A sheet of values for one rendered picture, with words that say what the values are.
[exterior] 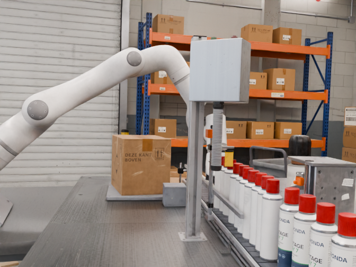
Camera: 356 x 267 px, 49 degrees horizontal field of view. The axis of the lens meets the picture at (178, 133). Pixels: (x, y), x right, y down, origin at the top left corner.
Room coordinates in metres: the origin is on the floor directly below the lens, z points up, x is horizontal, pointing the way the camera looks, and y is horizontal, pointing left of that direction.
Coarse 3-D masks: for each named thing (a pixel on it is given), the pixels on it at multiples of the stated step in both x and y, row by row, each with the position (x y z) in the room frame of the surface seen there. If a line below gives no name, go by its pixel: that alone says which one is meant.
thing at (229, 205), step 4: (184, 164) 2.16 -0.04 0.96; (204, 180) 1.65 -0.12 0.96; (204, 184) 1.60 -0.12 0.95; (208, 184) 1.55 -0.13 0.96; (208, 188) 1.53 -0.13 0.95; (212, 188) 1.48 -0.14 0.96; (212, 192) 1.45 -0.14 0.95; (216, 192) 1.40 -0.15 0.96; (216, 196) 1.39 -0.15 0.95; (220, 196) 1.34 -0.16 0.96; (224, 200) 1.28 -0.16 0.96; (228, 204) 1.23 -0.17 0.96; (232, 204) 1.21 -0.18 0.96; (232, 208) 1.18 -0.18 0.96; (236, 208) 1.17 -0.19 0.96; (236, 212) 1.14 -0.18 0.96; (240, 212) 1.12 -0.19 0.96; (240, 216) 1.10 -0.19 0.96
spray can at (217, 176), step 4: (224, 156) 1.49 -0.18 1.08; (216, 172) 1.48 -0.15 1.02; (220, 172) 1.47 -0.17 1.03; (216, 176) 1.48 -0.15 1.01; (216, 180) 1.48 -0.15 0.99; (216, 184) 1.48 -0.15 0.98; (216, 188) 1.48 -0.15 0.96; (216, 200) 1.48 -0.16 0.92; (216, 204) 1.48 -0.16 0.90; (216, 208) 1.48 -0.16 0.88
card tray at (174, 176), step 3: (171, 174) 2.47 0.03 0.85; (174, 174) 2.48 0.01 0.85; (177, 174) 2.48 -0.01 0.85; (183, 174) 2.48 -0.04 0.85; (186, 174) 2.49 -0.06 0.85; (204, 174) 2.44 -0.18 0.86; (171, 177) 2.45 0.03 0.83; (174, 177) 2.46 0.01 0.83; (177, 177) 2.46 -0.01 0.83; (183, 177) 2.47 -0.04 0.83; (171, 180) 2.36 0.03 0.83; (174, 180) 2.36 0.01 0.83; (177, 180) 2.36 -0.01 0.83
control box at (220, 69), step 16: (192, 48) 1.22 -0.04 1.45; (208, 48) 1.20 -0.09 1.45; (224, 48) 1.18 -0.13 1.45; (240, 48) 1.15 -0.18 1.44; (192, 64) 1.22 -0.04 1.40; (208, 64) 1.20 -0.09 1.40; (224, 64) 1.17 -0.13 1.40; (240, 64) 1.15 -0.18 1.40; (192, 80) 1.22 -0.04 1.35; (208, 80) 1.20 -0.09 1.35; (224, 80) 1.17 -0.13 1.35; (240, 80) 1.15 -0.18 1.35; (192, 96) 1.22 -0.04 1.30; (208, 96) 1.20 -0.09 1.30; (224, 96) 1.17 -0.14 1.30; (240, 96) 1.15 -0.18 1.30
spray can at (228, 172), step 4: (228, 168) 1.38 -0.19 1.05; (232, 168) 1.38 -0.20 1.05; (224, 172) 1.39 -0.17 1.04; (228, 172) 1.37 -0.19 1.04; (232, 172) 1.37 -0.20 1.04; (224, 176) 1.39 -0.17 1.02; (228, 176) 1.37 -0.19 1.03; (224, 180) 1.39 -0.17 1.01; (228, 180) 1.37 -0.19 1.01; (224, 184) 1.39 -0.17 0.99; (228, 184) 1.37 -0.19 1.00; (224, 188) 1.39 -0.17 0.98; (228, 188) 1.37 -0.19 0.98; (224, 192) 1.39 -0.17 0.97; (228, 192) 1.37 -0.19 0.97; (224, 196) 1.38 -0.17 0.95; (228, 196) 1.37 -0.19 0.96; (228, 200) 1.37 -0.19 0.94; (224, 204) 1.38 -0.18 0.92; (224, 208) 1.38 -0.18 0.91; (228, 208) 1.37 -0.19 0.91; (224, 212) 1.38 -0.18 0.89
